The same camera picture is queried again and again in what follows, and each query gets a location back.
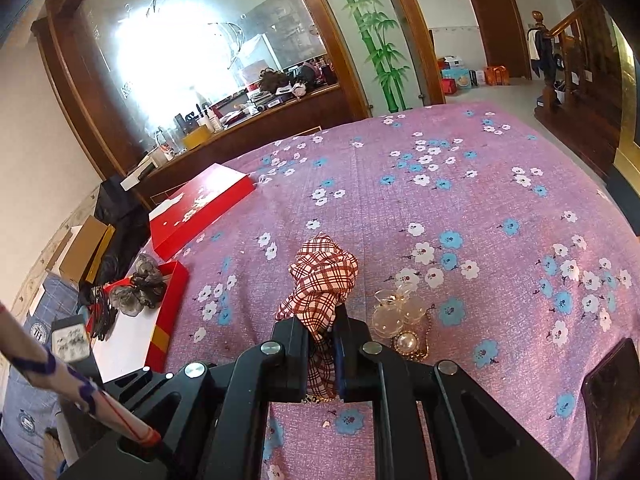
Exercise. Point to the dark grey organza scrunchie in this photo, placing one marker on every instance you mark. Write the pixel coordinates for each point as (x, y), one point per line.
(152, 292)

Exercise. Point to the yellow box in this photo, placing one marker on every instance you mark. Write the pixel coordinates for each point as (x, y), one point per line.
(196, 137)

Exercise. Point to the black bag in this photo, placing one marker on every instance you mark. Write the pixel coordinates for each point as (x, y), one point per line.
(122, 220)

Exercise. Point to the bamboo painted panel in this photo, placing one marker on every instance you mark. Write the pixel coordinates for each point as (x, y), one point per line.
(372, 35)

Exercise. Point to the red box tray white inside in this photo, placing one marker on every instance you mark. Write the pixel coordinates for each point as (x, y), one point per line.
(130, 345)

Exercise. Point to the brown curly wig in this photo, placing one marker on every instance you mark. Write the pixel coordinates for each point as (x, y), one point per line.
(273, 81)

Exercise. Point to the black hair claw clip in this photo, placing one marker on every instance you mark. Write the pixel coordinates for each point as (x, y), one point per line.
(102, 312)

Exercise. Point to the clear flower hair clip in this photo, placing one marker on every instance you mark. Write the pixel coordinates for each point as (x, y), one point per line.
(395, 312)

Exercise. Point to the etched glass panel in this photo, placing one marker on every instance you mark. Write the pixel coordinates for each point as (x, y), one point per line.
(165, 60)

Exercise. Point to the dark brown panel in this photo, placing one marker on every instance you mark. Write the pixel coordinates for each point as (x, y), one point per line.
(612, 410)

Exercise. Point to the light blue box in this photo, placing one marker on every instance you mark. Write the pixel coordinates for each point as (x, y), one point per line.
(456, 81)

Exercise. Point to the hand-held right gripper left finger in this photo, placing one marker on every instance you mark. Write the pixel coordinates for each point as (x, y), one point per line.
(295, 360)

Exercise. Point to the brown wooden door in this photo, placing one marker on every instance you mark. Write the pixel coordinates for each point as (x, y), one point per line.
(495, 25)

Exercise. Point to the hanging white dark jacket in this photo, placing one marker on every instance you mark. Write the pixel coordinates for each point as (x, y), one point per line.
(542, 52)

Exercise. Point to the red floral box lid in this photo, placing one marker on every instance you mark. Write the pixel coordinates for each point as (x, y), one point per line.
(200, 210)

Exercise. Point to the purple floral bedsheet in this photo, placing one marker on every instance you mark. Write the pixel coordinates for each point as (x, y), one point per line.
(450, 235)

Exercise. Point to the cardboard box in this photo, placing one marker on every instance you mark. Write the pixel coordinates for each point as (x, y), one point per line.
(85, 250)

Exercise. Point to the blue printed cloth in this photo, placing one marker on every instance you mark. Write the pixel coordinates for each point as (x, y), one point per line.
(30, 325)

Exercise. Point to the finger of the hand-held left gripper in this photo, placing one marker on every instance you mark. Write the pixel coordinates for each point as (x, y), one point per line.
(137, 382)

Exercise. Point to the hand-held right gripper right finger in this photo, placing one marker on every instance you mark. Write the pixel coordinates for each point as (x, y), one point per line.
(339, 367)

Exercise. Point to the red white plaid scrunchie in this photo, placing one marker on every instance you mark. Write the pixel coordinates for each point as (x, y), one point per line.
(322, 272)

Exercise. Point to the wooden stair railing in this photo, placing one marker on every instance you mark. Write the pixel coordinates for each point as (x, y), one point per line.
(575, 110)

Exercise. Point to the wooden partition frame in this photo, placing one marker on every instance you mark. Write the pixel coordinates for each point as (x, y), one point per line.
(310, 112)

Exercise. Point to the orange boxes on floor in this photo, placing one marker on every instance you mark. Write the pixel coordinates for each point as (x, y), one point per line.
(496, 75)

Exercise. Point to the long white box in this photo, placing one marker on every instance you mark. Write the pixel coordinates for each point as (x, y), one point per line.
(142, 172)

